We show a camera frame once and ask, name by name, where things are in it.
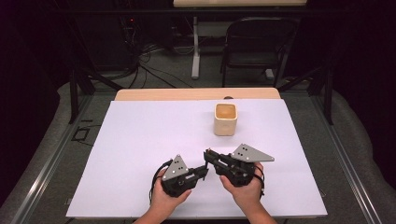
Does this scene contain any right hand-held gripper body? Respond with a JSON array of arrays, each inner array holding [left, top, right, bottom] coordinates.
[[214, 143, 276, 189]]

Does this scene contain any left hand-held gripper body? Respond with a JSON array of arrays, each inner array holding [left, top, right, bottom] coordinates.
[[160, 154, 200, 198]]

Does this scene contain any person's left hand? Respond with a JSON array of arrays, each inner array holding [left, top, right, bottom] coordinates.
[[150, 168, 193, 218]]

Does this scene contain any person's right hand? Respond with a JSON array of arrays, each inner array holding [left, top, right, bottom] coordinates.
[[219, 161, 265, 216]]

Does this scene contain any cream square cup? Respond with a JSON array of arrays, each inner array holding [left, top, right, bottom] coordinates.
[[213, 102, 239, 137]]

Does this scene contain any white sheet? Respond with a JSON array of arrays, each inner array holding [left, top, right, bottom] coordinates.
[[65, 98, 329, 219]]

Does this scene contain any wooden table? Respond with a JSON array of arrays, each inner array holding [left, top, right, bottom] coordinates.
[[114, 87, 282, 102]]

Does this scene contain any white desk leg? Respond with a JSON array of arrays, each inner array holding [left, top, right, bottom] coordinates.
[[191, 16, 202, 80]]

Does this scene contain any black metal stand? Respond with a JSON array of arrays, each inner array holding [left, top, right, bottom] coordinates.
[[277, 59, 334, 126], [64, 18, 124, 125]]

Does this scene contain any black folding chair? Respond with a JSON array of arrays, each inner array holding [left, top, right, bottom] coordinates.
[[219, 16, 299, 89]]

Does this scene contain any light desk top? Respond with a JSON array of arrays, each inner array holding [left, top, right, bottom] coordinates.
[[173, 0, 308, 8]]

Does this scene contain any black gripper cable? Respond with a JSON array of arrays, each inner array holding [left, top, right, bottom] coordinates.
[[252, 166, 266, 200], [148, 159, 174, 204]]

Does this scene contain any aluminium rail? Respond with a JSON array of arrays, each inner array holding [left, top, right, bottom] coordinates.
[[311, 92, 383, 224], [9, 92, 94, 224]]

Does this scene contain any black cable bundle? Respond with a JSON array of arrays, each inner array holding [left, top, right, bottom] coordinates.
[[120, 17, 194, 90]]

